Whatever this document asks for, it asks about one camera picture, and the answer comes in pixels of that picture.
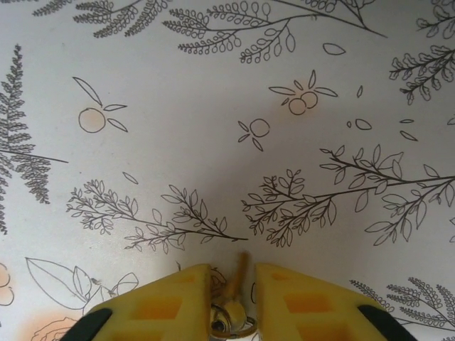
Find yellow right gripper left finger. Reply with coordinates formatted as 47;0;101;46
70;263;211;341

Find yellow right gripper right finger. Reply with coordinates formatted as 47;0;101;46
255;262;416;341

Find silver key ring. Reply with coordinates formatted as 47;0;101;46
209;296;262;338

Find brass key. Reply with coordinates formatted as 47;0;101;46
224;251;250;299

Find floral printed table cover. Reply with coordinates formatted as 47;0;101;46
0;0;455;341

